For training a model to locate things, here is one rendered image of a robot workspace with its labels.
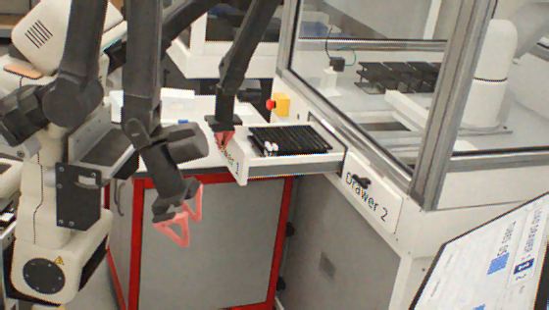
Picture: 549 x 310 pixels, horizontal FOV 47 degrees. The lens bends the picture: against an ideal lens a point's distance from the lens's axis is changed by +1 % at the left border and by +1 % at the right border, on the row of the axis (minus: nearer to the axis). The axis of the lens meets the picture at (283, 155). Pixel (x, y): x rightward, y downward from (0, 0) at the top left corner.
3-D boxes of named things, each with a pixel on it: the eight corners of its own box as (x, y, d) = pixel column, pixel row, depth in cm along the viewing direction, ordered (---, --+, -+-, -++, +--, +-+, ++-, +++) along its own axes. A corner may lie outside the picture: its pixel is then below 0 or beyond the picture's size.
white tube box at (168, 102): (160, 108, 244) (160, 95, 241) (161, 100, 251) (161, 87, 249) (193, 111, 246) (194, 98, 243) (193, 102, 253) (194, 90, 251)
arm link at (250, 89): (222, 58, 176) (225, 81, 172) (262, 59, 180) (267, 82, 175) (216, 86, 186) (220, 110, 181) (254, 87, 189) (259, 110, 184)
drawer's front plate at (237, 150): (240, 186, 184) (244, 152, 180) (212, 143, 208) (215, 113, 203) (246, 185, 185) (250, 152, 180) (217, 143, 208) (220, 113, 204)
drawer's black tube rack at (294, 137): (265, 170, 192) (268, 151, 189) (246, 144, 206) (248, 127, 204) (329, 165, 201) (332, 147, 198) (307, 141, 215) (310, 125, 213)
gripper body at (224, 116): (243, 128, 185) (245, 104, 182) (209, 129, 181) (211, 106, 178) (236, 119, 190) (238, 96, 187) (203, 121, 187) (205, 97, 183)
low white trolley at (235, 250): (124, 358, 229) (132, 171, 196) (99, 258, 279) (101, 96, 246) (273, 331, 252) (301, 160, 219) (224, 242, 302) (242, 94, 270)
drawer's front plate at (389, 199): (388, 234, 172) (397, 199, 167) (340, 182, 195) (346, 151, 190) (394, 233, 172) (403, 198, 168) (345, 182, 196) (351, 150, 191)
